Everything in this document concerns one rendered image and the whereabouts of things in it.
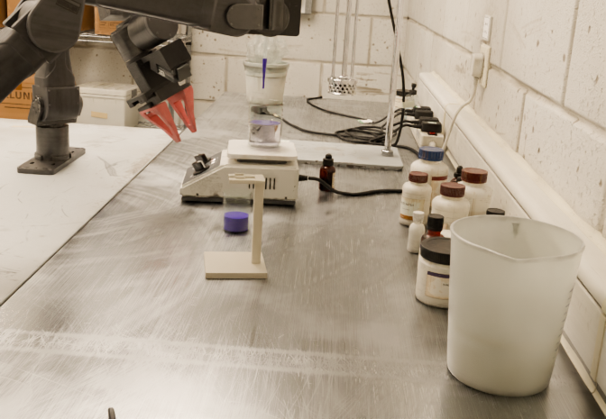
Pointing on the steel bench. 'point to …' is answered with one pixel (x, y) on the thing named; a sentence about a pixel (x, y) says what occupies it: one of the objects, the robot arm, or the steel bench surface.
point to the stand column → (395, 61)
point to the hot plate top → (237, 150)
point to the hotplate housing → (277, 186)
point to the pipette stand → (245, 267)
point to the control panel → (204, 171)
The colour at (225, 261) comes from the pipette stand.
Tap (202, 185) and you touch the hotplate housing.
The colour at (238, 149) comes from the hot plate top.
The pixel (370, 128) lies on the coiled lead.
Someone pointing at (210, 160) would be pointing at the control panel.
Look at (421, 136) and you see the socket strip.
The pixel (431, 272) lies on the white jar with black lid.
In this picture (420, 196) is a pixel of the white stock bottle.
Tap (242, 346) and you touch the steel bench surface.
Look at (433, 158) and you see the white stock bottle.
